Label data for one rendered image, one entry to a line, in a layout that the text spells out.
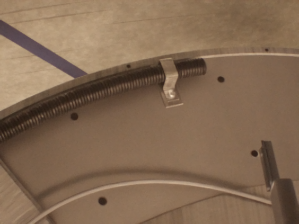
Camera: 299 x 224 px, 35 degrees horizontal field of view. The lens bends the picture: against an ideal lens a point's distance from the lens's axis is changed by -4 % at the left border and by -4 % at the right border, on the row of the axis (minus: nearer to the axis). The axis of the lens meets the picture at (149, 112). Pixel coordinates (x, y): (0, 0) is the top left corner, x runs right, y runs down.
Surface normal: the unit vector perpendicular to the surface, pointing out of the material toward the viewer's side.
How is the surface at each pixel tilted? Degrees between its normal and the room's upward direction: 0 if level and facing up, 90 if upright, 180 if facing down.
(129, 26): 0
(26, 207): 90
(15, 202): 90
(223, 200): 90
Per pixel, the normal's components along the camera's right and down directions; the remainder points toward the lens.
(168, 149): 0.14, -0.44
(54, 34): 0.10, 0.90
